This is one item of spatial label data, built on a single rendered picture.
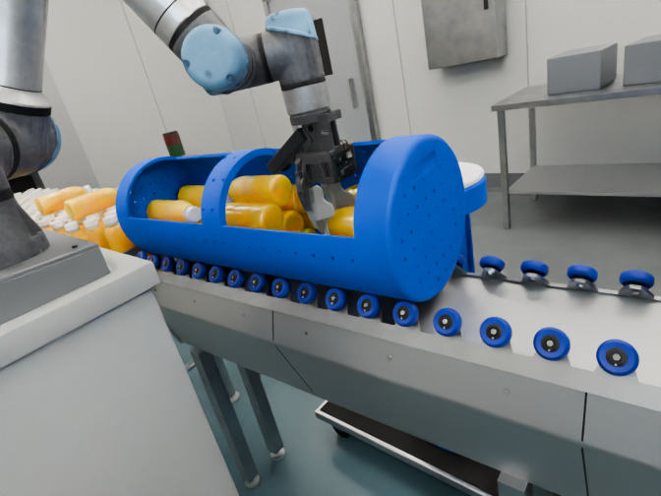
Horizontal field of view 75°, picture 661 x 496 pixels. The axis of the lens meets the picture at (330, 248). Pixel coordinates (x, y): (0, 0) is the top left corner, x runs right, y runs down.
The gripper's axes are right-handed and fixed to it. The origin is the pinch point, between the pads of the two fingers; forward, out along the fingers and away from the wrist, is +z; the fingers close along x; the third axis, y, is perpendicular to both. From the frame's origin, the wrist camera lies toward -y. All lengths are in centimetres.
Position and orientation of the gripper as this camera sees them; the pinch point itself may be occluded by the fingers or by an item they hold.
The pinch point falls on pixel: (326, 222)
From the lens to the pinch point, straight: 81.5
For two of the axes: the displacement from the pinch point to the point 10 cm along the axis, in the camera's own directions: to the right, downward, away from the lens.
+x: 6.0, -4.2, 6.8
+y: 7.7, 0.8, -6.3
